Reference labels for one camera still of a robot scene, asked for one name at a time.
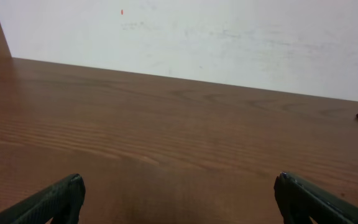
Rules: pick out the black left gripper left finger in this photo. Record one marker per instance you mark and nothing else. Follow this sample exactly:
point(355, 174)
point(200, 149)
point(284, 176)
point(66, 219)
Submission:
point(59, 203)

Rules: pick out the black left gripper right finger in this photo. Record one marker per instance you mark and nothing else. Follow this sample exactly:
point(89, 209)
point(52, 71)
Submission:
point(300, 201)

